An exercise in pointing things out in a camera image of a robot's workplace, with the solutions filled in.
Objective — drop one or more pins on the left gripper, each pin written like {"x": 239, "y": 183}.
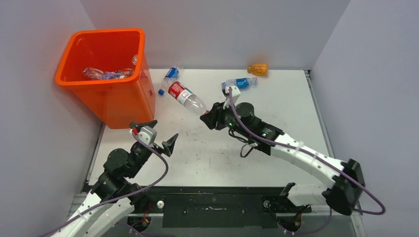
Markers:
{"x": 168, "y": 144}

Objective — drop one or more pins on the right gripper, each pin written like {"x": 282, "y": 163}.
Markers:
{"x": 214, "y": 118}

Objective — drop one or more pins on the red white label bottle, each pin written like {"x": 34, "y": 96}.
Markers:
{"x": 189, "y": 100}

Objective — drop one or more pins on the orange juice bottle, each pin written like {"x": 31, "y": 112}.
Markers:
{"x": 258, "y": 69}

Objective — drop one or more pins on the crushed clear water bottle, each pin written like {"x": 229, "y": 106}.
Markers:
{"x": 96, "y": 74}

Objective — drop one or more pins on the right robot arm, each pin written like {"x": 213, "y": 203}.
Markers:
{"x": 341, "y": 181}

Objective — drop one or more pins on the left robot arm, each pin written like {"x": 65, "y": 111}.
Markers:
{"x": 113, "y": 197}

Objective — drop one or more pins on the orange plastic bin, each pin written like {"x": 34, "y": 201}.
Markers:
{"x": 116, "y": 102}

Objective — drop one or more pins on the blue label bottle near bin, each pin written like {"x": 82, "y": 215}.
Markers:
{"x": 171, "y": 76}

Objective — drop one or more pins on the clear bottle inside bin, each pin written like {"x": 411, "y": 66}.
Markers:
{"x": 134, "y": 59}

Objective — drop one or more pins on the light blue crushed bottle back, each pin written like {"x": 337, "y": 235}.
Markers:
{"x": 241, "y": 83}

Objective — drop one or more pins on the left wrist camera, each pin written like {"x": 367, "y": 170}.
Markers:
{"x": 144, "y": 134}

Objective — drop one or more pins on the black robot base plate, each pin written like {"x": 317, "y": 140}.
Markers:
{"x": 214, "y": 207}

